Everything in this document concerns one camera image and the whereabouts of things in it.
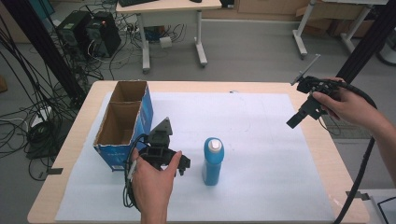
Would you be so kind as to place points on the person's left hand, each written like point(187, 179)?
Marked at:
point(152, 186)

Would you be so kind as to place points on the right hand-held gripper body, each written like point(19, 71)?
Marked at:
point(311, 107)

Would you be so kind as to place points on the white power adapter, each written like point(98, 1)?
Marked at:
point(165, 42)

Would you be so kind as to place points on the white power strip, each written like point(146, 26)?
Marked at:
point(42, 115)

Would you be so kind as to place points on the white desk with wooden top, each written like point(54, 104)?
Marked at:
point(169, 5)

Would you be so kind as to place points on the blue cardboard box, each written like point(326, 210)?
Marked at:
point(130, 124)

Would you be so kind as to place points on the black metal frame post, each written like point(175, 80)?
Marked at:
point(367, 40)
point(46, 53)

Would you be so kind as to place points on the blue bottle with white cap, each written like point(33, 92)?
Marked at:
point(213, 161)

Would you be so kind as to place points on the white round bin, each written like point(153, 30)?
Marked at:
point(388, 49)

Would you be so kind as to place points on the white paper sheet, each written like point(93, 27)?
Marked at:
point(249, 155)

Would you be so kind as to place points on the white table frame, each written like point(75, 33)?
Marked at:
point(303, 31)

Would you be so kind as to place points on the black metal bracket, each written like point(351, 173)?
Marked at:
point(51, 172)
point(358, 195)

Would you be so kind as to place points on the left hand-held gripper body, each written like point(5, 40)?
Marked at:
point(158, 137)

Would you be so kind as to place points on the black computer tower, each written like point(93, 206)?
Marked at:
point(71, 29)
point(104, 35)

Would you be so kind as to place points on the black keyboard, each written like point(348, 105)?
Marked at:
point(137, 2)

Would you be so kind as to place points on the white board with black line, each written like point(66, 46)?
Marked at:
point(384, 210)

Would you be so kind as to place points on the person's right hand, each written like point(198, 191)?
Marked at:
point(348, 107)

